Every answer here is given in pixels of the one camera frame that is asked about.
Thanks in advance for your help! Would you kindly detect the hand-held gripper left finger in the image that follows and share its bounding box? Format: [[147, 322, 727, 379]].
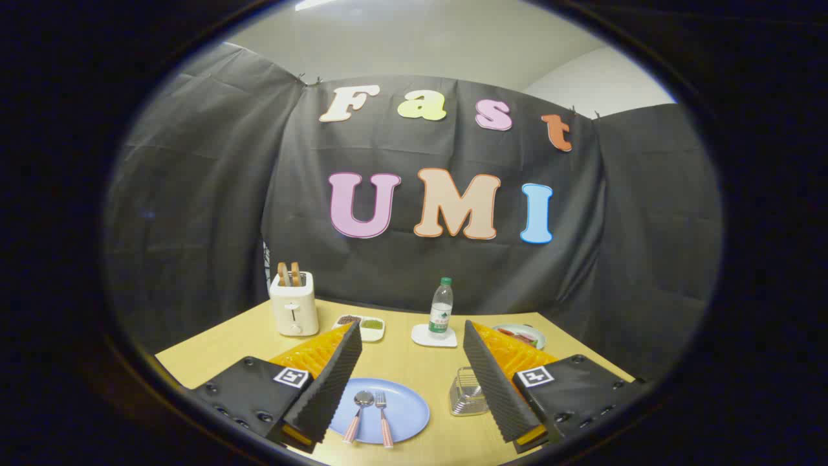
[[188, 322, 363, 454]]

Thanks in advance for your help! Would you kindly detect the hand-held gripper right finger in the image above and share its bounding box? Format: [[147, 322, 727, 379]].
[[463, 320, 648, 454]]

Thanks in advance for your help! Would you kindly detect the spoon with red checked handle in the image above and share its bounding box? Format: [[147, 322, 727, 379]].
[[342, 390, 375, 445]]

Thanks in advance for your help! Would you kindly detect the fork with red checked handle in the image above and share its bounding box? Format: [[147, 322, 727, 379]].
[[375, 392, 395, 449]]

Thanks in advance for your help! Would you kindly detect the pale green plate of food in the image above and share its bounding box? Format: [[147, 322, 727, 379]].
[[492, 324, 547, 351]]

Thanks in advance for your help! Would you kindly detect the white divided spice dish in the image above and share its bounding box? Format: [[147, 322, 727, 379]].
[[332, 315, 386, 342]]

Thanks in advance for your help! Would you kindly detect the cream toaster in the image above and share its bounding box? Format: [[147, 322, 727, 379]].
[[269, 272, 320, 337]]

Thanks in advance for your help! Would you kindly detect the blue plate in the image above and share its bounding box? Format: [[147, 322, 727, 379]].
[[328, 378, 430, 445]]

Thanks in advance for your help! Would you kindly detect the white square coaster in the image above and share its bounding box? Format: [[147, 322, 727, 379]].
[[411, 324, 458, 348]]

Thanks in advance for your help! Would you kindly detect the clear water bottle green cap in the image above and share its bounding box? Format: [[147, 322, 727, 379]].
[[428, 277, 454, 340]]

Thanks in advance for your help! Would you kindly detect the black backdrop cloth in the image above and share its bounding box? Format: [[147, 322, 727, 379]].
[[103, 42, 722, 383]]

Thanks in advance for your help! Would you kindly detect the metal wire cutlery basket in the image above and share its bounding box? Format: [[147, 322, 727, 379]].
[[450, 367, 490, 417]]

